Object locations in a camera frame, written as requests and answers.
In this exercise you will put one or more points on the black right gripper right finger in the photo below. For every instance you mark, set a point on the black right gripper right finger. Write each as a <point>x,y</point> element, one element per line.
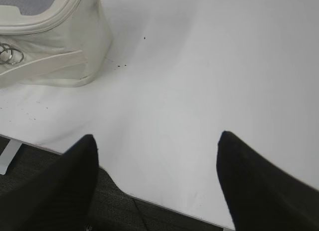
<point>259,195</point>

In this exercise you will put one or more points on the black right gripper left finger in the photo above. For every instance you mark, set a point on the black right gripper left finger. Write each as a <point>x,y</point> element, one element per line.
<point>57,199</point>

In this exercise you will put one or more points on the metal zipper pull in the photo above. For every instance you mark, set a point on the metal zipper pull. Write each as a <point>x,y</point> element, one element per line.
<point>10,55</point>

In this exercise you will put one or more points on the cream white zippered bag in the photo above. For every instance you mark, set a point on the cream white zippered bag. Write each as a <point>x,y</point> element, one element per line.
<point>64,42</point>

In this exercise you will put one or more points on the white table leg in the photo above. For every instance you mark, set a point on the white table leg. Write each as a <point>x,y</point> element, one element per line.
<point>8,155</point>

